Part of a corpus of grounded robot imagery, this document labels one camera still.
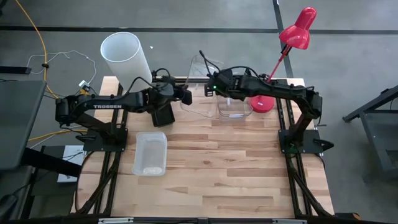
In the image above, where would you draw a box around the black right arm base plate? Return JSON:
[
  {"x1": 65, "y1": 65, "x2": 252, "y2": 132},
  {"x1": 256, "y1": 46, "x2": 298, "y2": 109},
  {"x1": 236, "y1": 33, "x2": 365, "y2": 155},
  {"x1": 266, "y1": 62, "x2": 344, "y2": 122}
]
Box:
[{"x1": 278, "y1": 129, "x2": 324, "y2": 155}]

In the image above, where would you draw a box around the yellow floor cable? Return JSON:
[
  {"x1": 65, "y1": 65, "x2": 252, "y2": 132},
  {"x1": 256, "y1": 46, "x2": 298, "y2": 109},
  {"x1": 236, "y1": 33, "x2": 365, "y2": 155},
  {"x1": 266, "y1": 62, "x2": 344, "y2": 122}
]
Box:
[{"x1": 14, "y1": 0, "x2": 88, "y2": 141}]

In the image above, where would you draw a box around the flat black floor bar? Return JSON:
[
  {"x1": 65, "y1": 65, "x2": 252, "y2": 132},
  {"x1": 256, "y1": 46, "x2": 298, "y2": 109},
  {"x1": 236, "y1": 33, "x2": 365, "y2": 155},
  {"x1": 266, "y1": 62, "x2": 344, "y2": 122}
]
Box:
[{"x1": 0, "y1": 65, "x2": 32, "y2": 75}]

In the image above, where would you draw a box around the red desk lamp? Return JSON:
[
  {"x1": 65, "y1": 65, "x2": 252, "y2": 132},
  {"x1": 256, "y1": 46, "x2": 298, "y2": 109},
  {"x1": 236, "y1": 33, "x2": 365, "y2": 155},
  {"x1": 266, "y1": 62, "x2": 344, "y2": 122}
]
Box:
[{"x1": 250, "y1": 6, "x2": 317, "y2": 113}]

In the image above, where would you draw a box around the thin white cable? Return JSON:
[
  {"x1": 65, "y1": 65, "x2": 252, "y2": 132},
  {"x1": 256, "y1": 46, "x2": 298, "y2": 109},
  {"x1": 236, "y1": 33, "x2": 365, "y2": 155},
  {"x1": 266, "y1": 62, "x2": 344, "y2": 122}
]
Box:
[{"x1": 26, "y1": 50, "x2": 97, "y2": 85}]

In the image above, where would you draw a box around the black support beam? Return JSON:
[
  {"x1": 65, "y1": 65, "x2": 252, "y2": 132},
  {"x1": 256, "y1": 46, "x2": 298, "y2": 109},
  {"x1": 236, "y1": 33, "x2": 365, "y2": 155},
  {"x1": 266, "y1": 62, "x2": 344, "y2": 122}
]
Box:
[{"x1": 21, "y1": 147, "x2": 82, "y2": 178}]

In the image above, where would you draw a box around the grey desk panel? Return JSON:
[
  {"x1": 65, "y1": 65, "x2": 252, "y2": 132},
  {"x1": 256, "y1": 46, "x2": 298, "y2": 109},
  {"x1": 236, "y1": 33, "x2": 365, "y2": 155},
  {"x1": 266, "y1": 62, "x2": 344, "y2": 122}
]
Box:
[{"x1": 0, "y1": 80, "x2": 47, "y2": 170}]

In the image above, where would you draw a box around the black aluminium table frame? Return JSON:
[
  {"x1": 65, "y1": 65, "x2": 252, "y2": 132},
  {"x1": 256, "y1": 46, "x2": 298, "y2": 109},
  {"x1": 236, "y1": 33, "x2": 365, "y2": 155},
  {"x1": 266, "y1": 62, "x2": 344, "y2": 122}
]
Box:
[{"x1": 74, "y1": 76, "x2": 335, "y2": 218}]

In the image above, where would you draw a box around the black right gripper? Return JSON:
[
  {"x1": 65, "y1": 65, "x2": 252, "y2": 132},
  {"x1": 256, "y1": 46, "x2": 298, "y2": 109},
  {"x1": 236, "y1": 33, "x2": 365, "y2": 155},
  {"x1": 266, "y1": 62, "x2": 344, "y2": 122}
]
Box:
[{"x1": 198, "y1": 50, "x2": 239, "y2": 97}]

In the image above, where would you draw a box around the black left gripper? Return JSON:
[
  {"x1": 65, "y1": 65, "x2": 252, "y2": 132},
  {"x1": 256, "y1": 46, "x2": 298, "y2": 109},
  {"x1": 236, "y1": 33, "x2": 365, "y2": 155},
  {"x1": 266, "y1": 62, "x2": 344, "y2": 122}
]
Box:
[{"x1": 146, "y1": 76, "x2": 193, "y2": 110}]

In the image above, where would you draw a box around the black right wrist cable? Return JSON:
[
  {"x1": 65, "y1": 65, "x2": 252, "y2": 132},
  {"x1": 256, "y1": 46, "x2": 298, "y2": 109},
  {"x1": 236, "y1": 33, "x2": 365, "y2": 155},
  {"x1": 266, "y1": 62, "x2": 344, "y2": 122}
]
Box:
[{"x1": 216, "y1": 65, "x2": 261, "y2": 78}]

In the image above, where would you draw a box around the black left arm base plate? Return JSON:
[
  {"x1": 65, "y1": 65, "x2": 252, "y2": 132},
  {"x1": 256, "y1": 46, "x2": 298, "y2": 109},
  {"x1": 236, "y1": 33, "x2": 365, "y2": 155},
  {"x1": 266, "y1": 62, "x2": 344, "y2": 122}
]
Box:
[{"x1": 83, "y1": 128, "x2": 128, "y2": 152}]

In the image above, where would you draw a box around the grey metal side table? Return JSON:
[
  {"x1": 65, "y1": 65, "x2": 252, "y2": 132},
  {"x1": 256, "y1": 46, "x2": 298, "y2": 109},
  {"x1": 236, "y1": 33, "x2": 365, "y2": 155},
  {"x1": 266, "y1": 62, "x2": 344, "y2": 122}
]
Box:
[{"x1": 343, "y1": 84, "x2": 398, "y2": 180}]

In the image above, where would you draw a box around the white cylinder table lamp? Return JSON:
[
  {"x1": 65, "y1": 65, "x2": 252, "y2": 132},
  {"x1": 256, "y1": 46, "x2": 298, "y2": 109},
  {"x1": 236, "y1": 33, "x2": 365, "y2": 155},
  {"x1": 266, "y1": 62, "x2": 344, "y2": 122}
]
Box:
[{"x1": 99, "y1": 32, "x2": 153, "y2": 93}]

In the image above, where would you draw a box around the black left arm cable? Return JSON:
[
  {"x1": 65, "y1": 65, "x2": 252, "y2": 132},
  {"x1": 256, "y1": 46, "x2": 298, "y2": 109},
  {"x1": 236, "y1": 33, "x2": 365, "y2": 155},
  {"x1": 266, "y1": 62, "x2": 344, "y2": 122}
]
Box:
[{"x1": 130, "y1": 76, "x2": 156, "y2": 94}]

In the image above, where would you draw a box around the orange and black object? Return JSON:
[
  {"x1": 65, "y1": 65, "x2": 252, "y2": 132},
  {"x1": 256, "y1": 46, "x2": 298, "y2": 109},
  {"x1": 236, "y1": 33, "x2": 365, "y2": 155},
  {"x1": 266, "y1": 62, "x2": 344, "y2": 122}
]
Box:
[{"x1": 335, "y1": 212, "x2": 363, "y2": 221}]

